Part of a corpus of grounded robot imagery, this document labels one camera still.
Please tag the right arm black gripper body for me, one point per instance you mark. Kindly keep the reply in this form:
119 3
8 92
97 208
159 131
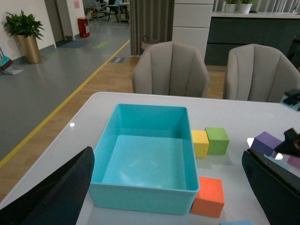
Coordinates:
291 144

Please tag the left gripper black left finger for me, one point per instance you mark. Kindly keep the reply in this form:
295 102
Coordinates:
56 200

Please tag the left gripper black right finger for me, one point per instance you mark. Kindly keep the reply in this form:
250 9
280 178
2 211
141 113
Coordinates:
276 189

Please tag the light blue foam block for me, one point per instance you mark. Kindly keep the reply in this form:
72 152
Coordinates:
240 222

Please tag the pink foam block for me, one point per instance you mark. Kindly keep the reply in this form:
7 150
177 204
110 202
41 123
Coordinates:
294 161

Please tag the far purple foam block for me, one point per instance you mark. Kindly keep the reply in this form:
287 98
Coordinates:
265 144

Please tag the left orange foam block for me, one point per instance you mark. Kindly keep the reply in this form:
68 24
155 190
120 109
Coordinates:
210 199

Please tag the green foam block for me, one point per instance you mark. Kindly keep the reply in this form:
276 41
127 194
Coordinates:
218 140

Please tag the right grey armchair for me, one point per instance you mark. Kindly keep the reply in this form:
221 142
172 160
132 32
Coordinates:
259 73

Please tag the grey armchair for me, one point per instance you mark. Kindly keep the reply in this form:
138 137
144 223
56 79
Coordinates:
170 68
259 73

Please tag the yellow foam block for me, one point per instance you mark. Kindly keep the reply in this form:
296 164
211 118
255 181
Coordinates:
200 142

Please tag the teal plastic bin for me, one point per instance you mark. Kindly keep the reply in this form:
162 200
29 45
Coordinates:
145 161

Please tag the dark grey counter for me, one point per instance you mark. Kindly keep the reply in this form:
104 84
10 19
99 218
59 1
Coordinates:
228 31

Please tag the left grey armchair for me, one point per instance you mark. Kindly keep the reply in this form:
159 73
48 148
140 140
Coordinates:
170 68

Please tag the white plant pot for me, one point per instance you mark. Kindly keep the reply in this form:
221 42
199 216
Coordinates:
245 8

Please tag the teal broom and dustpan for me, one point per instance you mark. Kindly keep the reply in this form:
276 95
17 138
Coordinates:
6 65

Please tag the white drawer cabinet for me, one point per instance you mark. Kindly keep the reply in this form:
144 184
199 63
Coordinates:
191 23

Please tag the potted green plant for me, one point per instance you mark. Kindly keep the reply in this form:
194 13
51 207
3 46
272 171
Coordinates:
27 30

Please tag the woven basket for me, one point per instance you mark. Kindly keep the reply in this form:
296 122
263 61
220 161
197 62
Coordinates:
146 42

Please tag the grey curtain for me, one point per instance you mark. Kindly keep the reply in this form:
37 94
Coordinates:
151 18

